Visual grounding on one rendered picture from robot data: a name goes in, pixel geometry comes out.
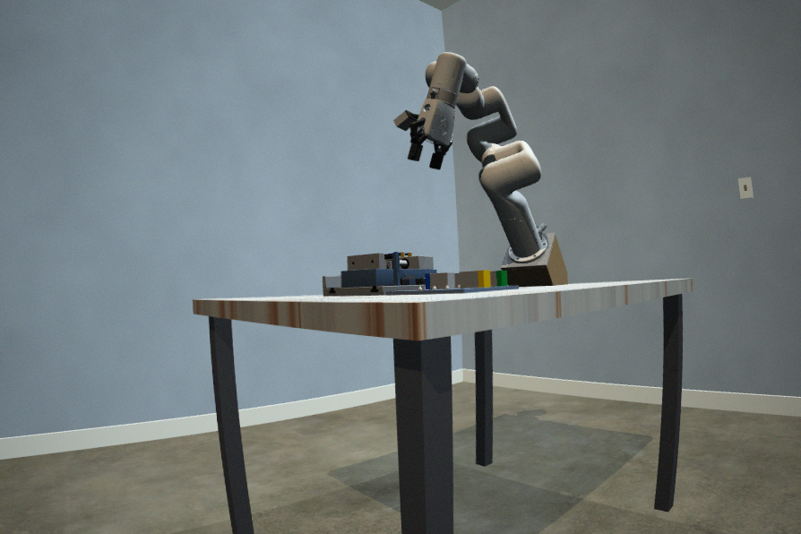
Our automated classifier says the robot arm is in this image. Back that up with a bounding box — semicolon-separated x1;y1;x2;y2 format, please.
426;52;547;263

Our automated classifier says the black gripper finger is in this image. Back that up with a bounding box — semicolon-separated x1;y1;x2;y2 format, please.
408;118;427;161
429;140;452;170

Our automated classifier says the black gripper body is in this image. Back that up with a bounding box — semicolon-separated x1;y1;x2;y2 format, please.
418;98;455;146

